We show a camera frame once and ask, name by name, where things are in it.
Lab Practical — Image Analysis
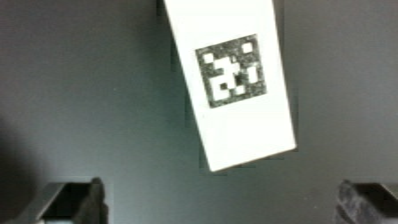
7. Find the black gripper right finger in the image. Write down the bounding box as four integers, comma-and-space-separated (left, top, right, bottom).
332, 180, 398, 224

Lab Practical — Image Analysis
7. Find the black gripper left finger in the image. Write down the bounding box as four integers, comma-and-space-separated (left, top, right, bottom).
19, 178, 108, 224

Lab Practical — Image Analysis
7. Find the white table leg with tag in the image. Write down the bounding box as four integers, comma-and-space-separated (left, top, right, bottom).
163, 0, 296, 171

